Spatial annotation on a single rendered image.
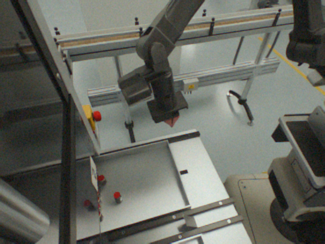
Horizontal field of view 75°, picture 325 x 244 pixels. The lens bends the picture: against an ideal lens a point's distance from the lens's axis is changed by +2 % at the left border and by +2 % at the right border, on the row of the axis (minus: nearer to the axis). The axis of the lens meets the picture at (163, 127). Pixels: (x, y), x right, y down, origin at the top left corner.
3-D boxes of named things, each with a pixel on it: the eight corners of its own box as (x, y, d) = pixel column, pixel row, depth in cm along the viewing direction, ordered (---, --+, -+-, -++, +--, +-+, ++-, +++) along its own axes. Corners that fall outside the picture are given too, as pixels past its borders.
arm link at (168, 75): (176, 70, 46) (165, 57, 50) (147, 82, 45) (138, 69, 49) (179, 93, 52) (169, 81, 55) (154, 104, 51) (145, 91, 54)
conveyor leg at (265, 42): (239, 107, 210) (268, 31, 151) (234, 101, 216) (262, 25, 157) (247, 105, 212) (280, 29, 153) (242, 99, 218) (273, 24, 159)
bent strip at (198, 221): (184, 231, 63) (186, 225, 59) (181, 221, 65) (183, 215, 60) (227, 218, 66) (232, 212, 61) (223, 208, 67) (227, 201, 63)
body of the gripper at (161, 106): (147, 106, 60) (141, 86, 54) (180, 94, 60) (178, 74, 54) (153, 122, 56) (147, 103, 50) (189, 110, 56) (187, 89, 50)
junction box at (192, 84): (183, 92, 167) (184, 83, 160) (181, 88, 170) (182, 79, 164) (197, 90, 169) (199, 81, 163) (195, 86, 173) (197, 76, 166)
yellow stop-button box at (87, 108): (75, 135, 77) (68, 121, 71) (75, 120, 81) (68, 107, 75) (96, 130, 78) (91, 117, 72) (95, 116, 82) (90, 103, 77)
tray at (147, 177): (80, 242, 61) (76, 240, 59) (79, 166, 77) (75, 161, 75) (190, 209, 67) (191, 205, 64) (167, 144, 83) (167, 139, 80)
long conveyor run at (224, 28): (19, 71, 120) (3, 46, 108) (23, 57, 130) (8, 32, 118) (301, 28, 154) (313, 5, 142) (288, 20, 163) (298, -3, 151)
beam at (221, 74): (92, 108, 160) (87, 96, 151) (91, 101, 165) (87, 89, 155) (274, 72, 188) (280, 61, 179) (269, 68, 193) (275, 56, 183)
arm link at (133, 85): (163, 39, 42) (151, 37, 49) (109, 61, 40) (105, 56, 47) (179, 93, 48) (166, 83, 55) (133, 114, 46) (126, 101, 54)
